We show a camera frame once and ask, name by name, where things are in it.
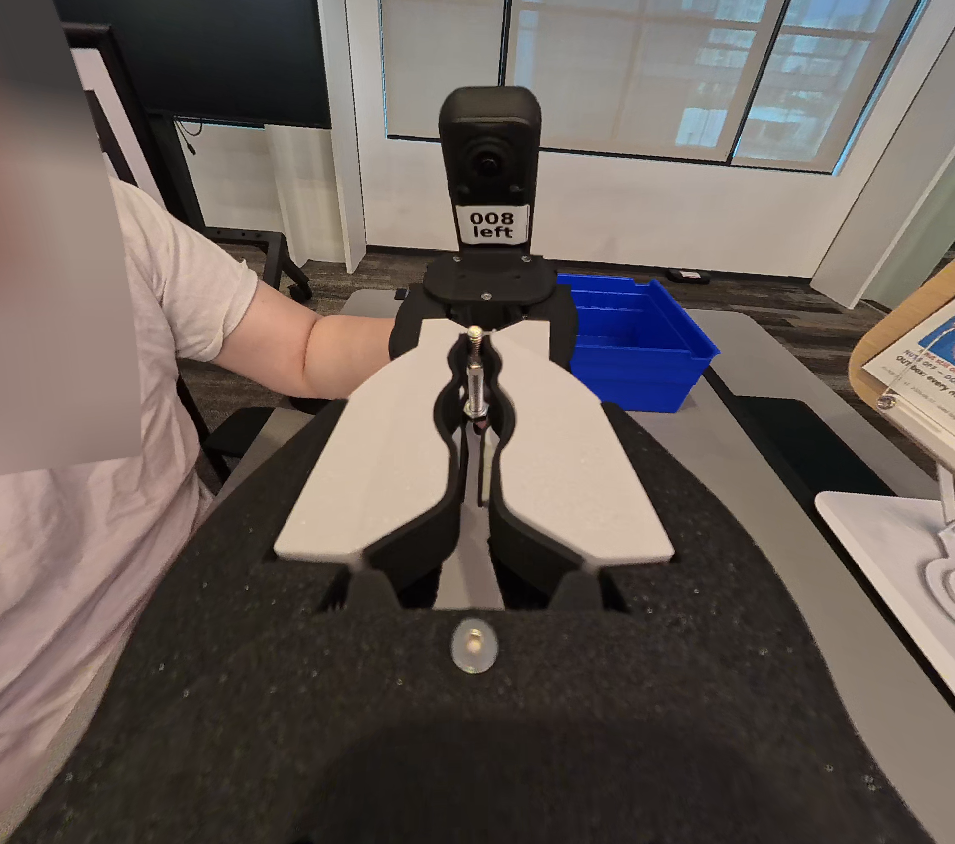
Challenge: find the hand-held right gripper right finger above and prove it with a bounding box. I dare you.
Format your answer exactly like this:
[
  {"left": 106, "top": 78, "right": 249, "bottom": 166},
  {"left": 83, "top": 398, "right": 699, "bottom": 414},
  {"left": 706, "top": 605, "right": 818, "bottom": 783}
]
[{"left": 488, "top": 331, "right": 677, "bottom": 570}]

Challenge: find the white document stand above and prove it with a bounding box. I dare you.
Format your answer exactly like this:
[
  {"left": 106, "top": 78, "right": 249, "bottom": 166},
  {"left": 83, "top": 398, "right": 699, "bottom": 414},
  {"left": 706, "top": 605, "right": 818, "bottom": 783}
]
[{"left": 815, "top": 464, "right": 955, "bottom": 644}]

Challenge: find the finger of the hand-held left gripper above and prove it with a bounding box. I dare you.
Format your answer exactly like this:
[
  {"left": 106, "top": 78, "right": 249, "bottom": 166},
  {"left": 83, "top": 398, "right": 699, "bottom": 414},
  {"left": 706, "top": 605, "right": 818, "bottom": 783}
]
[
  {"left": 494, "top": 322, "right": 555, "bottom": 365},
  {"left": 406, "top": 318, "right": 470, "bottom": 359}
]

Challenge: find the long thin silver bolt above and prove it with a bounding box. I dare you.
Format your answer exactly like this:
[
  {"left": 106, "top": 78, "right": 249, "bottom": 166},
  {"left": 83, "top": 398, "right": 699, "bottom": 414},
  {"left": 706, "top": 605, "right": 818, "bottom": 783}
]
[{"left": 463, "top": 325, "right": 491, "bottom": 421}]

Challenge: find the large black monitor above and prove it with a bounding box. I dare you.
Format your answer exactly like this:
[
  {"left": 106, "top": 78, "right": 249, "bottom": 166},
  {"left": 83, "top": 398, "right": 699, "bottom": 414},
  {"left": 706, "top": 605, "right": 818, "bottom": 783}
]
[{"left": 15, "top": 0, "right": 333, "bottom": 130}]

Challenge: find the glass window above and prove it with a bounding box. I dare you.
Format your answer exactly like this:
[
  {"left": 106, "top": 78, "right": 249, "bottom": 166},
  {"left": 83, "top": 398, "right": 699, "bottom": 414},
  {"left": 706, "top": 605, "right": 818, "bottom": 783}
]
[{"left": 373, "top": 0, "right": 955, "bottom": 175}]

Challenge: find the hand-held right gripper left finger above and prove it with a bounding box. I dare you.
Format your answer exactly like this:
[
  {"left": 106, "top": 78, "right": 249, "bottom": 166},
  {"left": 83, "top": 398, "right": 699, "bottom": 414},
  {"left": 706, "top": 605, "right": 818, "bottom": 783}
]
[{"left": 273, "top": 333, "right": 464, "bottom": 570}]

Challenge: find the printed instruction sheet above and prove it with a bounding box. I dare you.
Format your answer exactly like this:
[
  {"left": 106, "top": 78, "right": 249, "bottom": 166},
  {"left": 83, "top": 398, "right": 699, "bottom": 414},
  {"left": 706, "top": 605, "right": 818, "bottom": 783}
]
[{"left": 861, "top": 299, "right": 955, "bottom": 435}]

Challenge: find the black monitor stand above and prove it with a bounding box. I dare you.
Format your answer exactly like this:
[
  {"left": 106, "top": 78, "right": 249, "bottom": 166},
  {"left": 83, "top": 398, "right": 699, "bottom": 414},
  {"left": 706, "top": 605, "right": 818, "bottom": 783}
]
[{"left": 149, "top": 113, "right": 314, "bottom": 304}]

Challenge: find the white sign board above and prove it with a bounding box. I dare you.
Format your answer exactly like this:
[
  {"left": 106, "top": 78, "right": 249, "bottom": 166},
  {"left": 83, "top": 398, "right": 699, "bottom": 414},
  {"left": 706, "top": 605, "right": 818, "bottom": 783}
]
[{"left": 63, "top": 23, "right": 169, "bottom": 211}]

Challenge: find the blue plastic bin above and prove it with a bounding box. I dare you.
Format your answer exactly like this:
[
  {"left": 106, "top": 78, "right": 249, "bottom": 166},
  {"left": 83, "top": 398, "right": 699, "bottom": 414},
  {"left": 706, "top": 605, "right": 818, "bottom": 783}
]
[{"left": 556, "top": 273, "right": 721, "bottom": 414}]

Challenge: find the person's left forearm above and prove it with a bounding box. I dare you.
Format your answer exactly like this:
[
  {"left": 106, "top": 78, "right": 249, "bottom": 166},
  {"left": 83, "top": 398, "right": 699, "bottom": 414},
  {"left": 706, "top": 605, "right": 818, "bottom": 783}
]
[{"left": 231, "top": 277, "right": 396, "bottom": 401}]

